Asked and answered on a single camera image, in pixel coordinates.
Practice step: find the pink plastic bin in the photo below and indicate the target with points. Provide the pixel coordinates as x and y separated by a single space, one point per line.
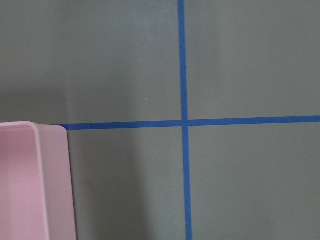
36 195

